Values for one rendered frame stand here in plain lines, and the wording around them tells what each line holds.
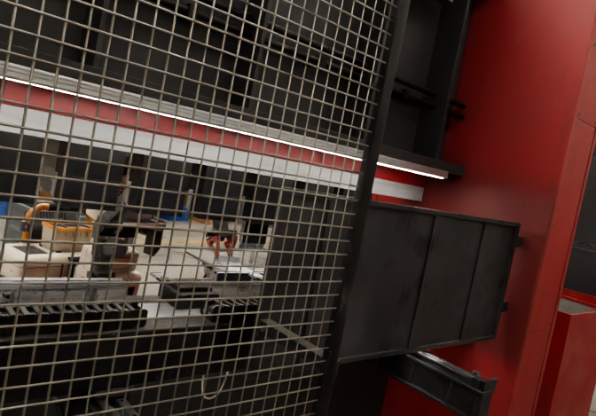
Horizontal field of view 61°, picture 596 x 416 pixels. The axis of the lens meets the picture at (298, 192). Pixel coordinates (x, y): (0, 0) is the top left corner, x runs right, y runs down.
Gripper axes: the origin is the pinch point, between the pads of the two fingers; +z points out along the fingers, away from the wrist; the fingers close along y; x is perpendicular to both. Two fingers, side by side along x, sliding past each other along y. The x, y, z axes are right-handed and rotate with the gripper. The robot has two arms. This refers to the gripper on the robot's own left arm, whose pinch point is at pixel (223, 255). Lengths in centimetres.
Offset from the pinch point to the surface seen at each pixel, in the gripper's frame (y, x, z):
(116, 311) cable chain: -61, -49, 27
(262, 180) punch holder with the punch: -2.7, -30.7, -17.1
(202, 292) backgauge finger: -33, -36, 21
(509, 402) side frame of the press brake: 86, -47, 66
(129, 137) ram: -50, -33, -22
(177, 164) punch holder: -34.0, -30.8, -17.7
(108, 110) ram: -56, -36, -27
